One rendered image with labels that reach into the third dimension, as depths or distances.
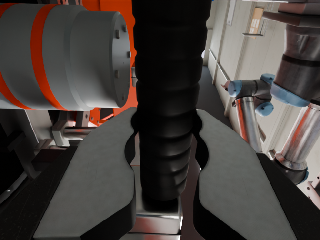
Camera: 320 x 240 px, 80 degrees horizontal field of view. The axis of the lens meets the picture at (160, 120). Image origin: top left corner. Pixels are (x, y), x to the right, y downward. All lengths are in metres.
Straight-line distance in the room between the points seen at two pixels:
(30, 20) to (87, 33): 0.06
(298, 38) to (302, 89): 0.14
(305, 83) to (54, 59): 0.62
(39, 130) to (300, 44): 0.64
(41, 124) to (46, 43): 0.18
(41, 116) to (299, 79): 0.64
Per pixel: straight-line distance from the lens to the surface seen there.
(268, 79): 1.00
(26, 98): 0.29
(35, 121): 0.38
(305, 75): 0.68
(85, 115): 0.54
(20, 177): 0.50
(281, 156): 0.95
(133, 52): 0.79
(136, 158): 0.26
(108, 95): 0.25
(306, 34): 0.64
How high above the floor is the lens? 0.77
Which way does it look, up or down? 33 degrees up
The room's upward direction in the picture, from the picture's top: 179 degrees counter-clockwise
